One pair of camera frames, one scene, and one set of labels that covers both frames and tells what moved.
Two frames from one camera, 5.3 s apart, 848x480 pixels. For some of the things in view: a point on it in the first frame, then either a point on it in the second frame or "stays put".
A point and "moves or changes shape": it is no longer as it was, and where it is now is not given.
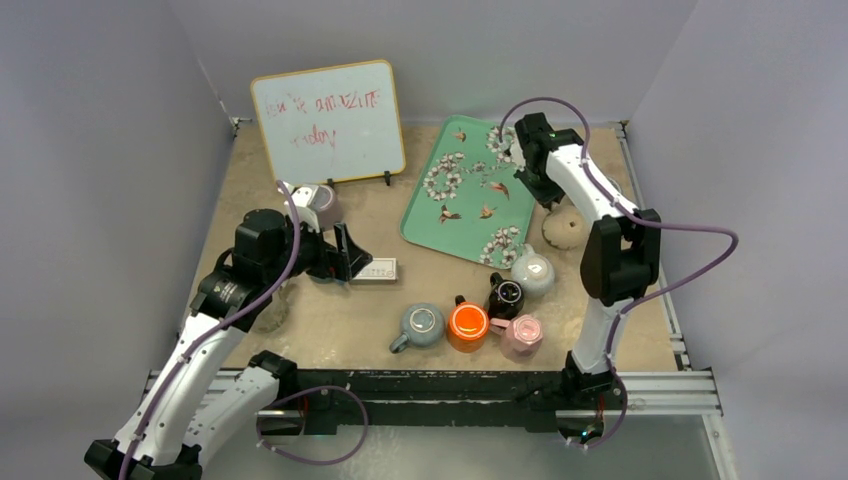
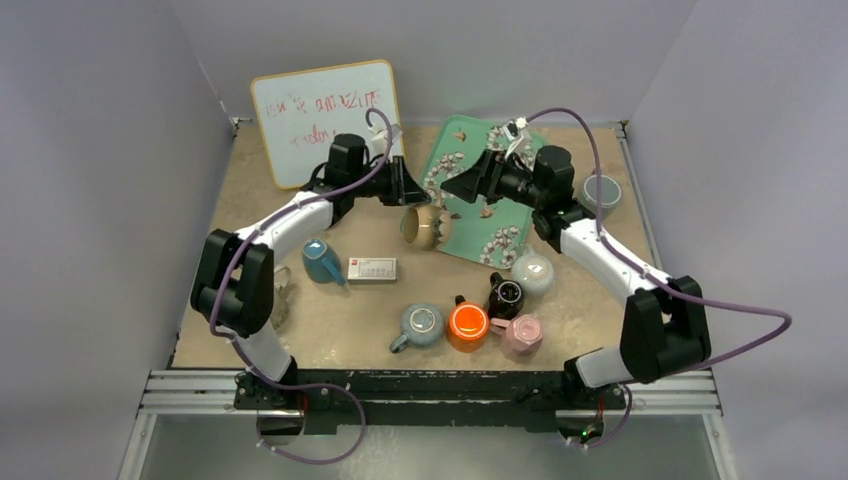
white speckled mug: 534,271 stays put
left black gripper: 348,258 → 402,189
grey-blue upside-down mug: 423,325 stays put
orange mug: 468,326 stays put
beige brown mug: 565,228 moves or changes shape
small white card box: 378,271 stays put
